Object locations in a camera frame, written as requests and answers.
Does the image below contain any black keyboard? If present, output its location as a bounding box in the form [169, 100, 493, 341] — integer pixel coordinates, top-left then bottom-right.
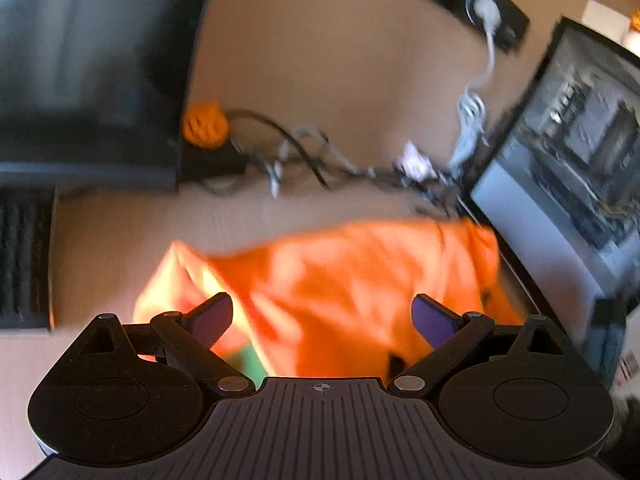
[0, 185, 59, 334]

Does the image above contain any crumpled white tissue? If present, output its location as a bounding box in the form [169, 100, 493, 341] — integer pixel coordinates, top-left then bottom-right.
[394, 141, 437, 182]

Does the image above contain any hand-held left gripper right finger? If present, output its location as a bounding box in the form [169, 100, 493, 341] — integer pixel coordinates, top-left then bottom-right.
[388, 293, 572, 401]

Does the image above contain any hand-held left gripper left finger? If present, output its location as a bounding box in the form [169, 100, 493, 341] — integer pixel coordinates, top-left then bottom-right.
[71, 292, 257, 399]

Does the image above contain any small orange pumpkin decoration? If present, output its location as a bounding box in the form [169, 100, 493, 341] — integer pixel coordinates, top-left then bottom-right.
[181, 101, 230, 150]

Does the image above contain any orange garment with green trim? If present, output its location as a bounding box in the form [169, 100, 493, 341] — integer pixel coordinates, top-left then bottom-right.
[134, 217, 524, 379]

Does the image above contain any white power cable with plug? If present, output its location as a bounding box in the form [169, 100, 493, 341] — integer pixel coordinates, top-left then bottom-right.
[446, 0, 504, 170]

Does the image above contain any black hub box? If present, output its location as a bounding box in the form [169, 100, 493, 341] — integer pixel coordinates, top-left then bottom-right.
[179, 141, 249, 184]

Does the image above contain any tangle of black cables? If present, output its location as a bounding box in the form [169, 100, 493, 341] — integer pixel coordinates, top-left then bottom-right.
[215, 107, 468, 221]

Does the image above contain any black computer monitor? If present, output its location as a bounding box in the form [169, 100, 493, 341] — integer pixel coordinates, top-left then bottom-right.
[0, 0, 222, 194]

